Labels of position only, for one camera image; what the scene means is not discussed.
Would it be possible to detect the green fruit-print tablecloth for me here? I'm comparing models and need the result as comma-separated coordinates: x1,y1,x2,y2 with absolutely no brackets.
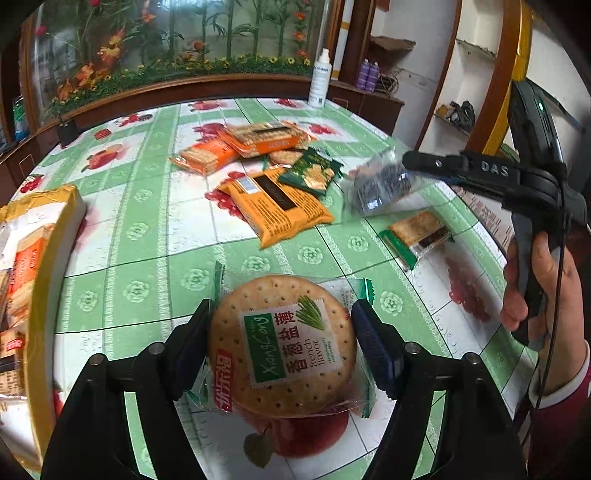
0,97,546,480

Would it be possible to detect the long red-label cracker packet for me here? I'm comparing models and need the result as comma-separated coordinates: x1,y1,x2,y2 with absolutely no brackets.
0,325,27,398

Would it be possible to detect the small black container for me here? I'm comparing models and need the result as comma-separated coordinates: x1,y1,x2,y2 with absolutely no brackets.
56,117,79,147

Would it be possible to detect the white yellow striped roll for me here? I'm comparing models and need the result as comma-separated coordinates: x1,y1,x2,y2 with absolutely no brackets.
330,0,358,81

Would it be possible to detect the round cracker packet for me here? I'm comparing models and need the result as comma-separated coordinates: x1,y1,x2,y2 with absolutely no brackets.
191,261,382,421
263,148,305,169

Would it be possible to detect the flower display glass cabinet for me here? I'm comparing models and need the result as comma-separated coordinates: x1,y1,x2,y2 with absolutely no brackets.
18,0,333,130

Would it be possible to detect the green-edged striped cracker packet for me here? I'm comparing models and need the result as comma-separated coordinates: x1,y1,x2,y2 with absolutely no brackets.
379,210,455,272

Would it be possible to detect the orange-edged striped cracker packet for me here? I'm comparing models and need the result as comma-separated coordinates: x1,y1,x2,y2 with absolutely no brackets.
217,121,308,158

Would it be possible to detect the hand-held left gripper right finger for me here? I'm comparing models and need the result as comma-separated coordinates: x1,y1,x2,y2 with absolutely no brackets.
351,300,527,480

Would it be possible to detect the yellow-rimmed white tray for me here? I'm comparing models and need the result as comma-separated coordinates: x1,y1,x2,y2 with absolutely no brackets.
0,184,88,472

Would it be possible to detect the green bag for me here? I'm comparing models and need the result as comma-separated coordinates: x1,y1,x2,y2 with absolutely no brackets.
11,97,31,141

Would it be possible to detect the person's right forearm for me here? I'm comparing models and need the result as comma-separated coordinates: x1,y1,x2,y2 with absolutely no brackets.
526,339,591,480

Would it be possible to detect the dark green snack packet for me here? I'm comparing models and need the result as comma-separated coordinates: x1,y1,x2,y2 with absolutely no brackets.
277,147,345,197

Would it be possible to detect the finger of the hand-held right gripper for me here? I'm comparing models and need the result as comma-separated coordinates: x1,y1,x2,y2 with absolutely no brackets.
401,148,467,182

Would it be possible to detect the clear bag of dark snacks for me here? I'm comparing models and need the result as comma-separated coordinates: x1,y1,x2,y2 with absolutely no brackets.
344,150,419,217

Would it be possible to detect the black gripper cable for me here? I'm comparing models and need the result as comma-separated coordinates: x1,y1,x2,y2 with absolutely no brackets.
531,175,571,409

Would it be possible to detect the orange cracker packet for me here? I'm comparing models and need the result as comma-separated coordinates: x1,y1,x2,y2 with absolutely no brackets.
168,138,241,176

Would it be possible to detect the white spray bottle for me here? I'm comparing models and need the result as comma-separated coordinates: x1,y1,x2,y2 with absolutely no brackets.
308,47,332,109

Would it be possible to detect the yellow-orange striped cracker packet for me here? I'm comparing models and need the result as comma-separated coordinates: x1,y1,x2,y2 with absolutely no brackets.
217,167,335,250

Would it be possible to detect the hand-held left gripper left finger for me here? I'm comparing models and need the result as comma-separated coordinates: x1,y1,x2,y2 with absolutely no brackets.
41,299,214,480

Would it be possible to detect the orange-label square cracker packet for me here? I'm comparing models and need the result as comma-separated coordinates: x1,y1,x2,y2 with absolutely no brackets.
7,231,54,324

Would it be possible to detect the person's right hand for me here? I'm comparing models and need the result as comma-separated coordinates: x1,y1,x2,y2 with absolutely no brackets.
500,231,591,367

